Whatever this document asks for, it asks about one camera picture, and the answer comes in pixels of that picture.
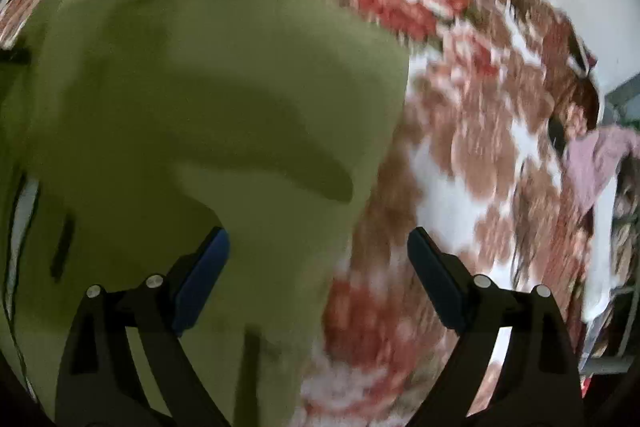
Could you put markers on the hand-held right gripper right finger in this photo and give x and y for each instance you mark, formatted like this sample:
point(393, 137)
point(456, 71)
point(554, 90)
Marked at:
point(435, 282)

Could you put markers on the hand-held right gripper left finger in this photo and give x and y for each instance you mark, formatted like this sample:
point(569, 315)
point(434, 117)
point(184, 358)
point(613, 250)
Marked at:
point(202, 279)

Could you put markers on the olive green shirt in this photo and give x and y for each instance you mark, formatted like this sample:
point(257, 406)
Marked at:
point(200, 107)

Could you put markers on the floral printed blanket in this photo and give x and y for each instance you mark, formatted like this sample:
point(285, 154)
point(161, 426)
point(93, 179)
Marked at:
point(475, 132)

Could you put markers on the white cloth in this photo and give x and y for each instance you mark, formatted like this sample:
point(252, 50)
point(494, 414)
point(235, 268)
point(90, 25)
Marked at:
point(602, 257)

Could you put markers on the pink cloth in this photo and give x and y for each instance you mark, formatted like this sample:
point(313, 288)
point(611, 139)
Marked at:
point(592, 162)

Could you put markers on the grey metal rack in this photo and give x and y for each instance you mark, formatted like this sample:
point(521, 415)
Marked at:
point(622, 94)

